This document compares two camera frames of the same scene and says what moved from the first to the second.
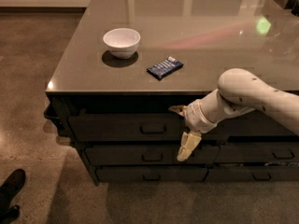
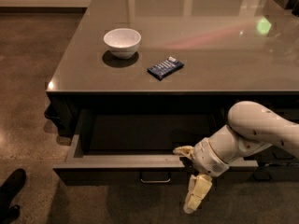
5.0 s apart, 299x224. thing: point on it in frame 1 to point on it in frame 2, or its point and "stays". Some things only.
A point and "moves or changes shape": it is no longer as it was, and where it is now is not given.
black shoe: x=7 y=190 stays
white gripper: x=196 y=116 to x=206 y=158
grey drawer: x=144 y=127 moves or changes shape
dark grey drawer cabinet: x=134 y=53 stays
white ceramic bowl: x=121 y=43 stays
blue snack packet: x=164 y=69 stays
